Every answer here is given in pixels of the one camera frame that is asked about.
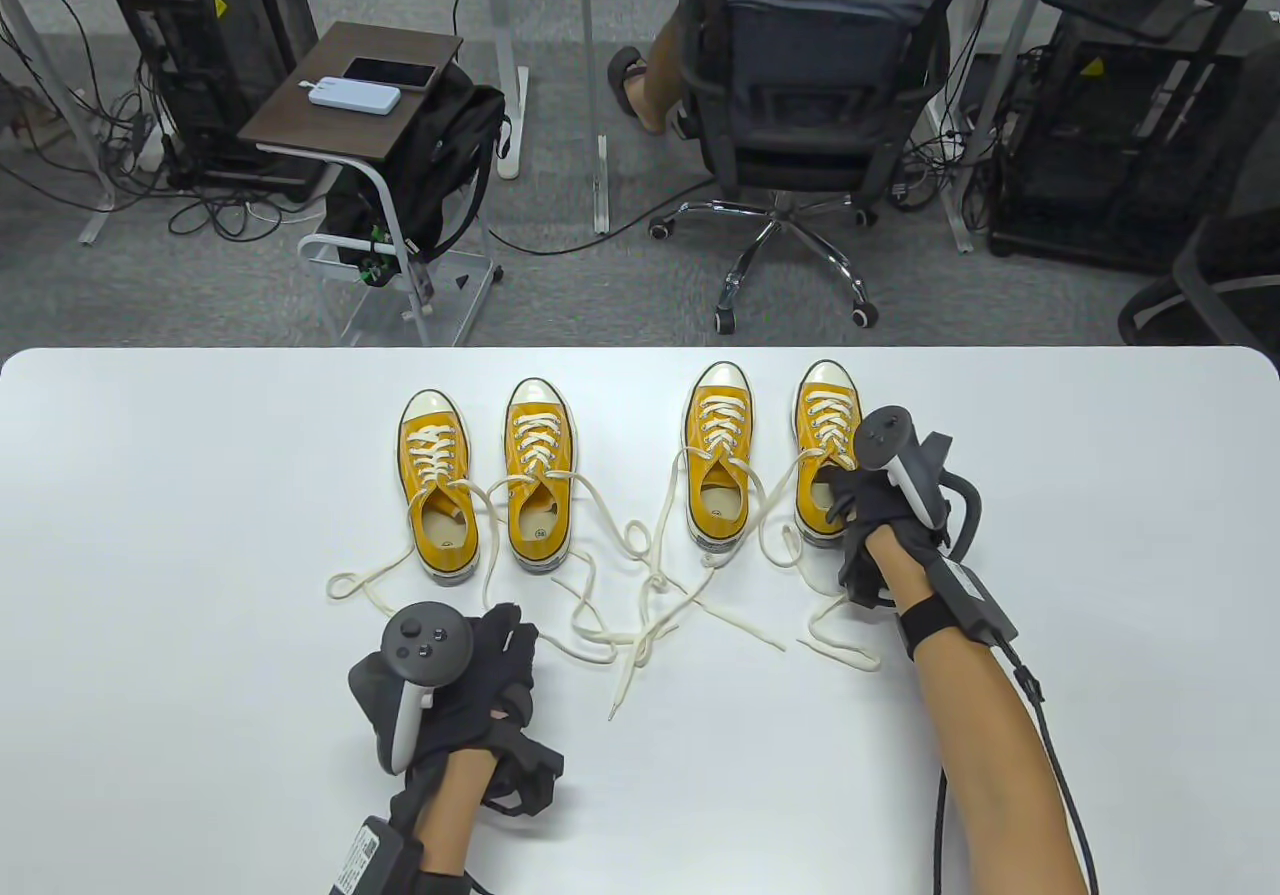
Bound white desk leg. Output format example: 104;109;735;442
0;0;119;246
578;0;611;236
470;0;531;181
925;0;1061;254

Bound black floor cable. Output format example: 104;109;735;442
487;175;726;258

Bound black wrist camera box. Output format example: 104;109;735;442
898;560;1021;658
328;815;426;895

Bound black office chair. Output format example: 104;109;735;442
648;0;969;336

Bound brown side table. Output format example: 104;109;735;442
238;21;504;348

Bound light blue power bank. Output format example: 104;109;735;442
306;76;403;118

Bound tangle of black cables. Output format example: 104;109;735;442
890;35;1011;216
0;0;301;241

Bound black backpack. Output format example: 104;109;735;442
323;63;513;288

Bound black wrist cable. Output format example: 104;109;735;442
932;635;1101;895

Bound black computer tower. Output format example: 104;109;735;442
108;0;319;188
988;15;1246;271

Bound person's right forearm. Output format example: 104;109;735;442
865;527;1091;895

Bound grey hand controller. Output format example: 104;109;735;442
857;407;983;561
348;601;473;774

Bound yellow sneaker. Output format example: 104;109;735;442
480;413;786;671
327;425;576;651

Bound person's left hand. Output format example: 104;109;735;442
388;604;566;831

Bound person's left forearm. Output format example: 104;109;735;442
412;747;498;881

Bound white shoe laces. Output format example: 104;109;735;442
700;390;883;673
608;390;801;721

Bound black mesh chair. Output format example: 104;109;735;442
1118;35;1280;346

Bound person's right hand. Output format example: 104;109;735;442
825;465;951;618

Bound black smartphone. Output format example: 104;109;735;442
342;56;439;90

